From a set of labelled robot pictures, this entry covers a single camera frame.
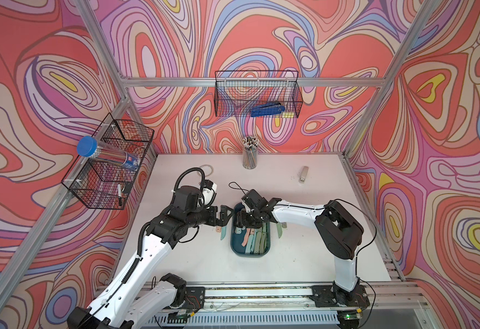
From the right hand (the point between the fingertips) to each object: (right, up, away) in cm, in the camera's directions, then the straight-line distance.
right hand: (241, 229), depth 90 cm
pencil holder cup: (+5, +35, +15) cm, 38 cm away
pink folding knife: (-10, 0, +1) cm, 10 cm away
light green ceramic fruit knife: (+17, 0, +1) cm, 17 cm away
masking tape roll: (-18, +27, +22) cm, 40 cm away
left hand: (-5, +12, -17) cm, 21 cm away
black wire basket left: (-52, +21, -17) cm, 58 cm away
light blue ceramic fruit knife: (-8, -1, +1) cm, 8 cm away
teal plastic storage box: (+3, -4, -3) cm, 6 cm away
